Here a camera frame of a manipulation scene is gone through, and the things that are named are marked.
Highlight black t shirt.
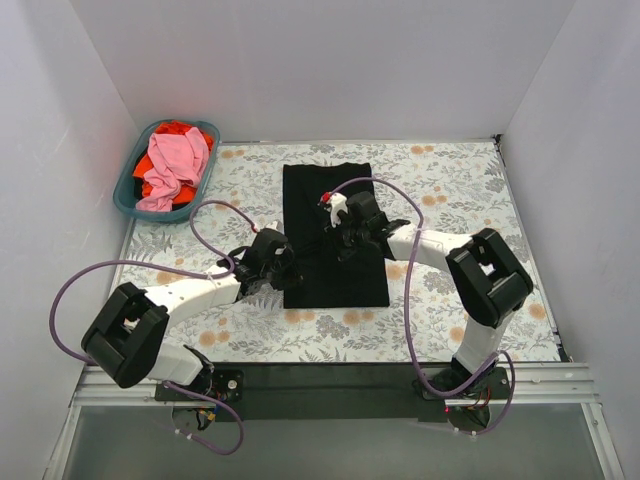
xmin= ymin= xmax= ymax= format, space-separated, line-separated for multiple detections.
xmin=283 ymin=163 xmax=390 ymax=309

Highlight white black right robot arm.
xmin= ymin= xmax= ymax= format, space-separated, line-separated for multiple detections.
xmin=320 ymin=192 xmax=533 ymax=398

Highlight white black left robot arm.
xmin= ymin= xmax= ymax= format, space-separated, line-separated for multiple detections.
xmin=81 ymin=228 xmax=302 ymax=400

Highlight floral patterned table mat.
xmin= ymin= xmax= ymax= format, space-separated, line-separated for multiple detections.
xmin=115 ymin=142 xmax=533 ymax=362

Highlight orange t shirt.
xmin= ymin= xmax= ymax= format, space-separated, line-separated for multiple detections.
xmin=130 ymin=120 xmax=216 ymax=201

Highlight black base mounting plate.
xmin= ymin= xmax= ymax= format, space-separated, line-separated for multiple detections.
xmin=154 ymin=360 xmax=516 ymax=424

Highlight pink t shirt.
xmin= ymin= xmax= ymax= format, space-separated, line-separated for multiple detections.
xmin=135 ymin=126 xmax=210 ymax=213

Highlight teal plastic laundry basket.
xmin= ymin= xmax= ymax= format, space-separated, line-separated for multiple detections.
xmin=113 ymin=119 xmax=220 ymax=224

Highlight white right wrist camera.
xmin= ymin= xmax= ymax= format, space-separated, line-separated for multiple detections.
xmin=319 ymin=192 xmax=348 ymax=228

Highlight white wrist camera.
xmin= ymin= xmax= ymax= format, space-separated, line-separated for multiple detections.
xmin=253 ymin=221 xmax=284 ymax=234
xmin=319 ymin=192 xmax=348 ymax=228

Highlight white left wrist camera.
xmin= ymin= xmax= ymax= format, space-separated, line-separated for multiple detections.
xmin=253 ymin=221 xmax=284 ymax=234

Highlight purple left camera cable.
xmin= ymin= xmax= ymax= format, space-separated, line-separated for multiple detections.
xmin=51 ymin=200 xmax=261 ymax=455

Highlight purple camera cable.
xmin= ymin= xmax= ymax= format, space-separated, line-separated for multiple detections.
xmin=51 ymin=200 xmax=261 ymax=455
xmin=324 ymin=176 xmax=516 ymax=437

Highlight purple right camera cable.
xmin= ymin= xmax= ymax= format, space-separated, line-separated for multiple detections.
xmin=324 ymin=176 xmax=516 ymax=437

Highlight aluminium frame rail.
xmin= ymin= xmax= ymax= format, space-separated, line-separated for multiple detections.
xmin=45 ymin=362 xmax=623 ymax=479

